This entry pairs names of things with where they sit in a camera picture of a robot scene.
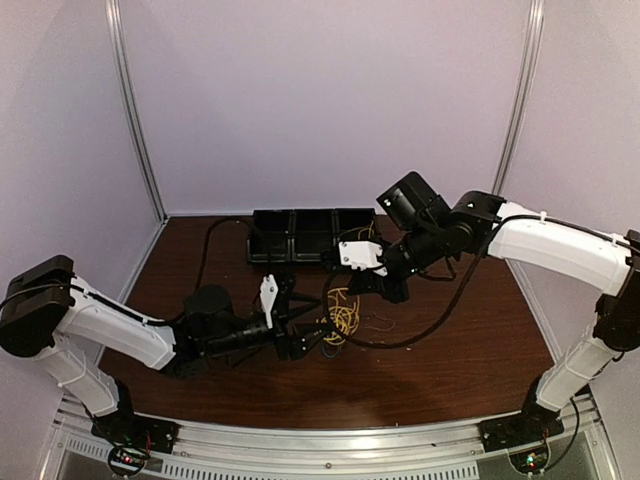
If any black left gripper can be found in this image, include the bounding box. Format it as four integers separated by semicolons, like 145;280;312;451
207;292;336;361

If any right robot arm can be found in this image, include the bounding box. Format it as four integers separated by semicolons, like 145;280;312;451
338;171;639;442

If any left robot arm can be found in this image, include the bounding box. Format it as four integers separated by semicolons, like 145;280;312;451
1;255;328;444

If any black three-compartment bin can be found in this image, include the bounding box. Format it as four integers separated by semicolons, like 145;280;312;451
246;208;378;265

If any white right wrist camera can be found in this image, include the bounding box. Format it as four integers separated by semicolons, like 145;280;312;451
338;240;388;277

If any black right camera cable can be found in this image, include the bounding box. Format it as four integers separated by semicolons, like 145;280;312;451
324;249;494;351

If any black camera cable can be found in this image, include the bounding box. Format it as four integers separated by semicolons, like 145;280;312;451
324;249;494;351
197;217;256;301

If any black left camera cable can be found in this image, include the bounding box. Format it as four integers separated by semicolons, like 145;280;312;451
197;217;256;301

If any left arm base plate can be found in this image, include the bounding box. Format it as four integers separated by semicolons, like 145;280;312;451
91;414;179;454

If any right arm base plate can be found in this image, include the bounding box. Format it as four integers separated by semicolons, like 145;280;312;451
478;405;564;452

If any aluminium right corner post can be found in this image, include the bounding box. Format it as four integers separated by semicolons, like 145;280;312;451
491;0;545;195

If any aluminium corner post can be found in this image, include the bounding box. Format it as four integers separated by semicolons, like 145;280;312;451
104;0;168;223
491;0;545;195

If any aluminium front rail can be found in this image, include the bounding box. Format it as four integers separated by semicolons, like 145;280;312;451
35;393;622;479

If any aluminium left corner post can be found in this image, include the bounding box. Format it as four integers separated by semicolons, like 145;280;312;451
104;0;168;223

